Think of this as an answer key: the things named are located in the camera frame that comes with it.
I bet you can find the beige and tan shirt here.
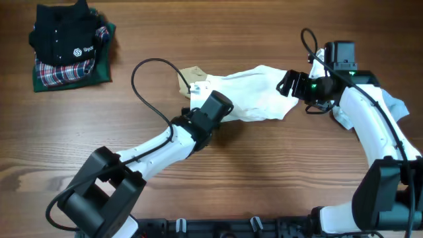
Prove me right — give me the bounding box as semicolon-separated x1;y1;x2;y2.
178;65;299;122

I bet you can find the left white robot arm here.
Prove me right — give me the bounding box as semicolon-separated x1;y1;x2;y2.
57;91;233;237

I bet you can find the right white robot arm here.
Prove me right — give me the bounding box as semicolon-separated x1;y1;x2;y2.
276;41;422;235

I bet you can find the light blue patterned shirt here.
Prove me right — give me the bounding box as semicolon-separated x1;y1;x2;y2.
332;89;410;130

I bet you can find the green folded shirt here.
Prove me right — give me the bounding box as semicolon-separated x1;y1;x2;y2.
32;7;117;93

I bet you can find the black folded polo shirt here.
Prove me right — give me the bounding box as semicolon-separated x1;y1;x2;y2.
28;0;101;66

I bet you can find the red plaid folded shirt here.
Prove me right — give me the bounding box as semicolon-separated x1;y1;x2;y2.
34;9;110;87

